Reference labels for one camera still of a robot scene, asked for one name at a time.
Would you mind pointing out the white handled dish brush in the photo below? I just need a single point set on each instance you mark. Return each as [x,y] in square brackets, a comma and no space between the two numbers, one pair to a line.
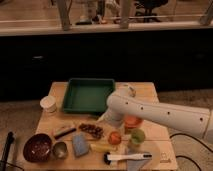
[108,157]

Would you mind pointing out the white paper cup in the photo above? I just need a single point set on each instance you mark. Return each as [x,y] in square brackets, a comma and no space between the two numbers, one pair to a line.
[48,103]

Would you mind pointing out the green plastic tray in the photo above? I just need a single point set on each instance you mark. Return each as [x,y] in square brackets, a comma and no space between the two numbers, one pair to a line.
[87,95]

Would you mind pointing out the grey cloth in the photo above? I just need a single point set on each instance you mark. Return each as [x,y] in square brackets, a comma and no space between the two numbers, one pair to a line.
[136,165]

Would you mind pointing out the black office chair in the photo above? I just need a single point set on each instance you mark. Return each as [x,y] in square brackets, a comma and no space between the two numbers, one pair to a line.
[144,10]

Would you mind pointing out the dark red bowl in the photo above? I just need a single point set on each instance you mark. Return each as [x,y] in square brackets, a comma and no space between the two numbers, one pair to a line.
[38,148]

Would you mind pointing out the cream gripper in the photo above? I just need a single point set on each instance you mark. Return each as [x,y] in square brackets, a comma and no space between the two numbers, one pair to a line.
[117,126]

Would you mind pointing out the yellow banana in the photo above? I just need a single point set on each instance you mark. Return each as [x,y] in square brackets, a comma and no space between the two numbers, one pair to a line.
[102,147]

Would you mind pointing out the black pole stand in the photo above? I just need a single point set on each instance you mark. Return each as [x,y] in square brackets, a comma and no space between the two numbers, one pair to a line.
[6,149]

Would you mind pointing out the bunch of dark grapes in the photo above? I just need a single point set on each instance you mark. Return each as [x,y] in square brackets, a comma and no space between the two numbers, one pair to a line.
[95,131]

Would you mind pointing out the blue sponge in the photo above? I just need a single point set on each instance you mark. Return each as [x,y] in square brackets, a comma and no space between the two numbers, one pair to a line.
[80,145]

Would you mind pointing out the orange bowl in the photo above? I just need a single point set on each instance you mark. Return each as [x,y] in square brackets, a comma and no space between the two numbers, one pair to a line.
[132,122]

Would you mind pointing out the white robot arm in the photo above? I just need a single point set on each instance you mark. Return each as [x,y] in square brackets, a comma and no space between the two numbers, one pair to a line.
[197,122]

